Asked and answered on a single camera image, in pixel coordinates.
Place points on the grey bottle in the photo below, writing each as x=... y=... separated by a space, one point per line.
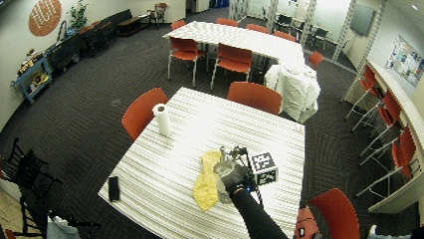
x=223 y=168

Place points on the white marker cube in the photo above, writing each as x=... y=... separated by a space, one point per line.
x=264 y=170

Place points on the yellow cloth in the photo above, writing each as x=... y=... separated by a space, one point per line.
x=207 y=186

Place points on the red plastic chair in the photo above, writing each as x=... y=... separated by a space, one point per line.
x=256 y=97
x=337 y=214
x=143 y=113

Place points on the white paper towel roll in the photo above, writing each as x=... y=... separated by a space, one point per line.
x=163 y=120

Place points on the white draped cloth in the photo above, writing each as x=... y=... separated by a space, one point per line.
x=294 y=88

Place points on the red backpack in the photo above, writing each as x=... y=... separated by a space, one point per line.
x=306 y=225

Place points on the black phone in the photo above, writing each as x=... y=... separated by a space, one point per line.
x=114 y=188

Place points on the set of red dining chairs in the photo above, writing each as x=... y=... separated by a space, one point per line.
x=232 y=59

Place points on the white long table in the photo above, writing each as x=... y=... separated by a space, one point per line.
x=241 y=38

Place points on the red bar stool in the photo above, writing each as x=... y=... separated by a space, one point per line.
x=369 y=83
x=389 y=111
x=405 y=152

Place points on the black office chair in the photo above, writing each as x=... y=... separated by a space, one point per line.
x=321 y=34
x=282 y=22

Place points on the white plastic bag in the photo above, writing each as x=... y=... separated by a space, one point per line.
x=62 y=229

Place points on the wooden chair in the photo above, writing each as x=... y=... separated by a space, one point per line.
x=159 y=13

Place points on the black folding chair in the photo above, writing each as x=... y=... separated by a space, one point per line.
x=27 y=179

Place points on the black bench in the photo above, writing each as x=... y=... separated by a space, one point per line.
x=126 y=21

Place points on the black cart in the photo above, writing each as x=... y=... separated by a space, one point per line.
x=67 y=51

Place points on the blue shelf cabinet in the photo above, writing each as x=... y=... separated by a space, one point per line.
x=34 y=79

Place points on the green potted plant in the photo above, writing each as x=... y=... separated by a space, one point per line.
x=79 y=15

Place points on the white wall counter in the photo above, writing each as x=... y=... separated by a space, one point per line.
x=405 y=132

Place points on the colourful wall poster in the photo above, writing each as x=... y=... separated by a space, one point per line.
x=406 y=60

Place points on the dark wall screen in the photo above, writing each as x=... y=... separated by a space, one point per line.
x=362 y=19

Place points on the round orange wall sign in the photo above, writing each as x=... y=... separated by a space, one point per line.
x=44 y=16

